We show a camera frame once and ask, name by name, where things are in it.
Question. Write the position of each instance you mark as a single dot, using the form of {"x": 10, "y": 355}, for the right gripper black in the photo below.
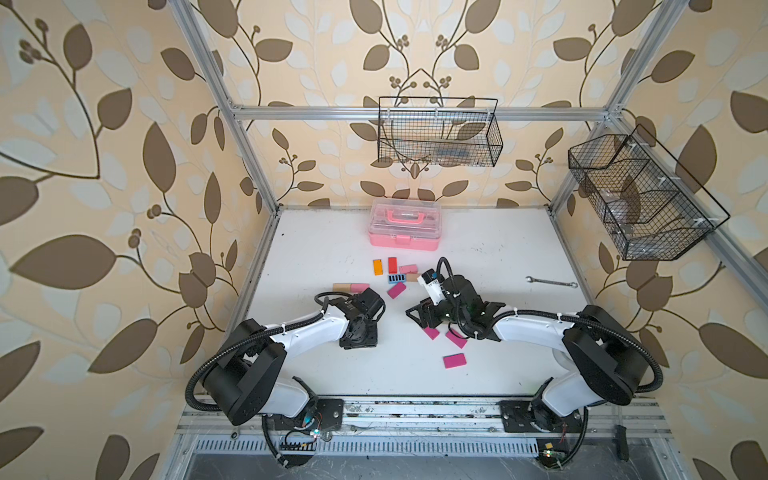
{"x": 423, "y": 307}

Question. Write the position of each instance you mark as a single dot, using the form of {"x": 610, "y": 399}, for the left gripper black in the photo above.
{"x": 372, "y": 340}

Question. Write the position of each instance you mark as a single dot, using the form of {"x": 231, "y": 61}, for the light pink block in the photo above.
{"x": 408, "y": 269}
{"x": 358, "y": 288}

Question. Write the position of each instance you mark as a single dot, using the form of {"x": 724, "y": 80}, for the wooden block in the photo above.
{"x": 342, "y": 287}

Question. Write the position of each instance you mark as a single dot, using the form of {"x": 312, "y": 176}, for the magenta block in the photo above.
{"x": 432, "y": 333}
{"x": 456, "y": 340}
{"x": 454, "y": 361}
{"x": 396, "y": 290}

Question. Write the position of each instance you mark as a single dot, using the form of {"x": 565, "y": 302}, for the red block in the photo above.
{"x": 392, "y": 265}

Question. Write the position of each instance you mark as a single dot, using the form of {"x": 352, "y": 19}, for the light pink block top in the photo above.
{"x": 408, "y": 269}

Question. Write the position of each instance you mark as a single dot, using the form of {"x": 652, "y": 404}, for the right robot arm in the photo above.
{"x": 605, "y": 363}

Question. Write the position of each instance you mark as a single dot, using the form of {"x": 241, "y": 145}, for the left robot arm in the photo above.
{"x": 243, "y": 379}

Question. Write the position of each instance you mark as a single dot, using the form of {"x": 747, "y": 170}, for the magenta block bottom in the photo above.
{"x": 454, "y": 361}

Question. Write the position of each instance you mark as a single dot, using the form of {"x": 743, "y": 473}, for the pink plastic storage box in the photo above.
{"x": 405, "y": 224}

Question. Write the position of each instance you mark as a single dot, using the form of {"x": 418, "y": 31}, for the silver wrench on table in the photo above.
{"x": 532, "y": 280}

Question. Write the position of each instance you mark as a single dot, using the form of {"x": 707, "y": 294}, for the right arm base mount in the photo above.
{"x": 519, "y": 416}

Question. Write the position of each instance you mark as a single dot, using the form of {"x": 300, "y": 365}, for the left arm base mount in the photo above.
{"x": 319, "y": 418}

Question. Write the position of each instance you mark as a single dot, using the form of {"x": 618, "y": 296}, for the aluminium frame rail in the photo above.
{"x": 386, "y": 437}

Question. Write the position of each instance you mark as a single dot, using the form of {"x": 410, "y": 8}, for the black wire basket back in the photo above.
{"x": 439, "y": 130}

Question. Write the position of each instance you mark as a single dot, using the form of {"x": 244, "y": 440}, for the black wire basket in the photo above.
{"x": 653, "y": 207}
{"x": 439, "y": 130}

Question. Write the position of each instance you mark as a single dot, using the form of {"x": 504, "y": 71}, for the black wire basket right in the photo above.
{"x": 653, "y": 207}

